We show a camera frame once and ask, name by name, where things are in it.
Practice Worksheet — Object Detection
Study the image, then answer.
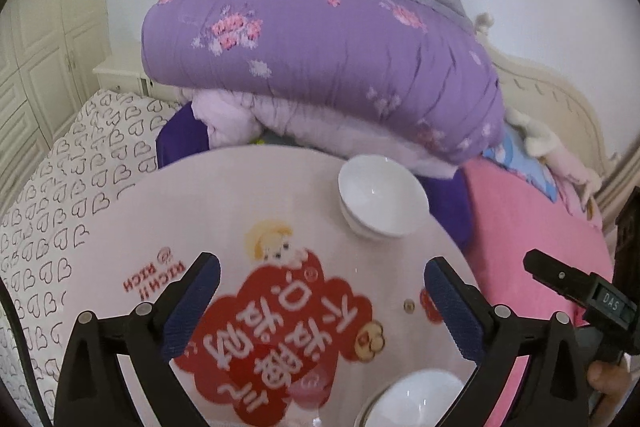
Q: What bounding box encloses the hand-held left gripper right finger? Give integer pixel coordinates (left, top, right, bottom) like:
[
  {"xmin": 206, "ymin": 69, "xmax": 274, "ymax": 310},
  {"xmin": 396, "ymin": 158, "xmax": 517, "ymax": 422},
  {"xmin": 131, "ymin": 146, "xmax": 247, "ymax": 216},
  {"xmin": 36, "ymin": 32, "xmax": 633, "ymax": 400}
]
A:
[{"xmin": 423, "ymin": 256, "xmax": 593, "ymax": 427}]

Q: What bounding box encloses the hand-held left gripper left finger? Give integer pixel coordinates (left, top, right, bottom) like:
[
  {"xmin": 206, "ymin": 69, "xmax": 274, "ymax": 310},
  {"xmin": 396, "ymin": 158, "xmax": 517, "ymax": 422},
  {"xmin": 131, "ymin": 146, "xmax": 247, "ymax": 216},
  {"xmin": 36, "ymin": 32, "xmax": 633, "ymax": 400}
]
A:
[{"xmin": 54, "ymin": 251, "xmax": 222, "ymax": 427}]

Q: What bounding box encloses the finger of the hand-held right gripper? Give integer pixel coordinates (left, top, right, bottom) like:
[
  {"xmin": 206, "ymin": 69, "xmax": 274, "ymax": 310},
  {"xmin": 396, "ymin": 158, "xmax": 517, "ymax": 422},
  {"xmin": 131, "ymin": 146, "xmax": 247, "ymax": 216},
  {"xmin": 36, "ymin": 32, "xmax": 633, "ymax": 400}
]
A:
[{"xmin": 522, "ymin": 249, "xmax": 635, "ymax": 324}]

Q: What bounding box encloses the white ceramic bowl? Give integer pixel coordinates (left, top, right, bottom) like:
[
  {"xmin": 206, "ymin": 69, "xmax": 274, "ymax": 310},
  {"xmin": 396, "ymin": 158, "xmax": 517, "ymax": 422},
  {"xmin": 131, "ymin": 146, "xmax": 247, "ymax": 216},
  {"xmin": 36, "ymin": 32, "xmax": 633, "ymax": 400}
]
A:
[
  {"xmin": 365, "ymin": 369, "xmax": 468, "ymax": 427},
  {"xmin": 337, "ymin": 155, "xmax": 430, "ymax": 242}
]

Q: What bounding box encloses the person's right hand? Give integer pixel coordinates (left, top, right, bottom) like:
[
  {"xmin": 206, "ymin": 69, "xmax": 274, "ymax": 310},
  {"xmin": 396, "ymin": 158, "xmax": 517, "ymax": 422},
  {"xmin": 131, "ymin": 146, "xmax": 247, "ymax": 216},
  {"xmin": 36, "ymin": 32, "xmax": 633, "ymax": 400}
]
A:
[{"xmin": 586, "ymin": 359, "xmax": 633, "ymax": 396}]

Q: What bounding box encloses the bright pink blanket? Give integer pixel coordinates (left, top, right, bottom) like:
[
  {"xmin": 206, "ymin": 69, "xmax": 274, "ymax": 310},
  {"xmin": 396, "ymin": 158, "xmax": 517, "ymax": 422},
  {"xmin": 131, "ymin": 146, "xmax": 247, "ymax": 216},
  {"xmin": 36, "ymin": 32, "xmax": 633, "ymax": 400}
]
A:
[{"xmin": 460, "ymin": 157, "xmax": 616, "ymax": 427}]

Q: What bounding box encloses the round pink printed table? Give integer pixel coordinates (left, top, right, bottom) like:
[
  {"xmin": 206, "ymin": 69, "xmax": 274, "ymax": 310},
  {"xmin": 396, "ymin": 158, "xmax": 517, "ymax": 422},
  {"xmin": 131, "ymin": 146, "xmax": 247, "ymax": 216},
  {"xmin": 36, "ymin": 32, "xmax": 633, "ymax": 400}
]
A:
[{"xmin": 60, "ymin": 144, "xmax": 531, "ymax": 427}]

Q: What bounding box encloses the blue and pink pillow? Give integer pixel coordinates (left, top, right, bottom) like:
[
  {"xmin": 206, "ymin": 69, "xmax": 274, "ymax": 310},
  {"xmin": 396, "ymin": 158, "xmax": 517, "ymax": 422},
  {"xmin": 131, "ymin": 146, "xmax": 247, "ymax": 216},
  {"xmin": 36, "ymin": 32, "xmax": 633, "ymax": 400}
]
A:
[{"xmin": 482, "ymin": 127, "xmax": 558, "ymax": 202}]

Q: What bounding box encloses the cream plush toy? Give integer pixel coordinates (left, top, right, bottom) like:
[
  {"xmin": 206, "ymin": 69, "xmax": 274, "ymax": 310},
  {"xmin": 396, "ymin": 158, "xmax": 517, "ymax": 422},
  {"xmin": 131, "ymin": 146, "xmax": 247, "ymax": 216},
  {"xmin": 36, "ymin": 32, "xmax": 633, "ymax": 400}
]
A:
[{"xmin": 505, "ymin": 107, "xmax": 601, "ymax": 208}]

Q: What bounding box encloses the cream carved headboard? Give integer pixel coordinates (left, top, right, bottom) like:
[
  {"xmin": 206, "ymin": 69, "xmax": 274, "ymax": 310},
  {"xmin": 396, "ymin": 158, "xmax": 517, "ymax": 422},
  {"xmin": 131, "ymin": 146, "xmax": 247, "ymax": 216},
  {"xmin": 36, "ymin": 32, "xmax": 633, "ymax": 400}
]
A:
[{"xmin": 475, "ymin": 12, "xmax": 631, "ymax": 218}]

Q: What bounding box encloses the dark purple cloth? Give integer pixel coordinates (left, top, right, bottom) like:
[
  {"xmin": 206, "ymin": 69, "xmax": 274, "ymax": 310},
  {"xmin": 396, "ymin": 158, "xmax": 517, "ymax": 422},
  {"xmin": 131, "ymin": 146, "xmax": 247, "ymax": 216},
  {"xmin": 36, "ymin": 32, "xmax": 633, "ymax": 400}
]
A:
[{"xmin": 155, "ymin": 99, "xmax": 473, "ymax": 248}]

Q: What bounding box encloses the heart-print mattress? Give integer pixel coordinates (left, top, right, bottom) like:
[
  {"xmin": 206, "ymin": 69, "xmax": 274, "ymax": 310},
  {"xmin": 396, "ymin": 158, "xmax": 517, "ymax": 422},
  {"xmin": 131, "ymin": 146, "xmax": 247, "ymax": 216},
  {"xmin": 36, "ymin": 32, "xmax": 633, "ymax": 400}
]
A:
[{"xmin": 0, "ymin": 88, "xmax": 183, "ymax": 427}]

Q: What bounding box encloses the light pink blanket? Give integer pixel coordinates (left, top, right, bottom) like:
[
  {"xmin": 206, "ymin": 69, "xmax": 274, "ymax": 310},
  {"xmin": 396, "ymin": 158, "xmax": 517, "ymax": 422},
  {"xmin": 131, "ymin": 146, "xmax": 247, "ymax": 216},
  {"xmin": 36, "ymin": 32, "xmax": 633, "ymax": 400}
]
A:
[{"xmin": 192, "ymin": 89, "xmax": 463, "ymax": 180}]

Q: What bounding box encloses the cream nightstand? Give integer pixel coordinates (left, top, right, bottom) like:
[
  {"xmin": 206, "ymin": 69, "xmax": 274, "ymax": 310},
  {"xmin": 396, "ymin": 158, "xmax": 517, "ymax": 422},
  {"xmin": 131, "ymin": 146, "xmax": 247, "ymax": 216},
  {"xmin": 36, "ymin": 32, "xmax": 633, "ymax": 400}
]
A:
[{"xmin": 92, "ymin": 57, "xmax": 176, "ymax": 108}]

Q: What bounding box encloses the purple floral quilt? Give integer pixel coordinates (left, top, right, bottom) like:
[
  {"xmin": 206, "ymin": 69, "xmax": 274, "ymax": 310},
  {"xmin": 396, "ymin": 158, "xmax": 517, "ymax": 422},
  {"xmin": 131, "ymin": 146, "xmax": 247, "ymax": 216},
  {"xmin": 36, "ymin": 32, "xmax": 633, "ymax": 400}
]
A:
[{"xmin": 140, "ymin": 0, "xmax": 506, "ymax": 165}]

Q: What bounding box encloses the cream panelled wardrobe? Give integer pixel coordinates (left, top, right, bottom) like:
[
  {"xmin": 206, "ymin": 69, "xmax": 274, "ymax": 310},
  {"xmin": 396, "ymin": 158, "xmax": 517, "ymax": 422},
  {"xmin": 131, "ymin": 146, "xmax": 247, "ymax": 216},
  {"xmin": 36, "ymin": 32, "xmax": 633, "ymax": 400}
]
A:
[{"xmin": 0, "ymin": 0, "xmax": 116, "ymax": 158}]

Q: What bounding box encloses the black cable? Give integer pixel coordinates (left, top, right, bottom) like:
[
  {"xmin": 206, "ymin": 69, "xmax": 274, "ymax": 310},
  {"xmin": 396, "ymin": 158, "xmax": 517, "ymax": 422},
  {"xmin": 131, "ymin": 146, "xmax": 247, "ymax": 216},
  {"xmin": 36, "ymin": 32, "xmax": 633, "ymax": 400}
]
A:
[{"xmin": 0, "ymin": 287, "xmax": 51, "ymax": 427}]

